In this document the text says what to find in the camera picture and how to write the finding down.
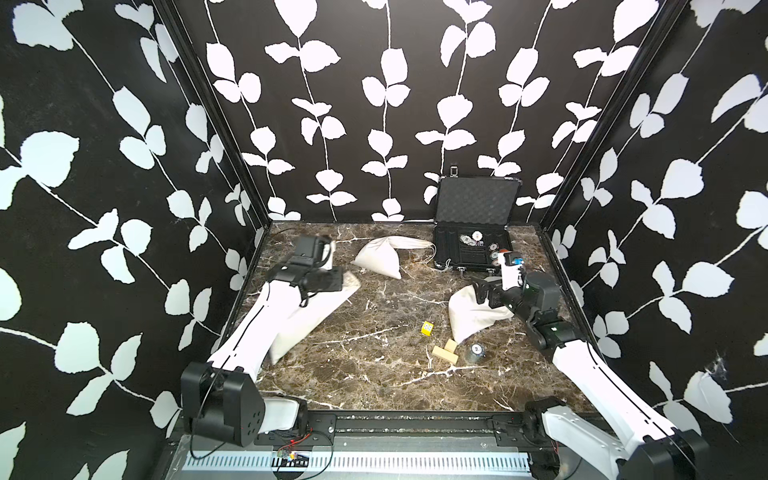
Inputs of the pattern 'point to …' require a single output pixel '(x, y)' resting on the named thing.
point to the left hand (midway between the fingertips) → (340, 273)
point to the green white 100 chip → (467, 240)
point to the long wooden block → (445, 354)
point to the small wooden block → (450, 345)
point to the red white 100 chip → (477, 235)
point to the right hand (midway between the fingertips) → (484, 269)
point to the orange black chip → (493, 246)
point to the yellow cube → (427, 328)
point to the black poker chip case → (472, 216)
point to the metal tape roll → (478, 349)
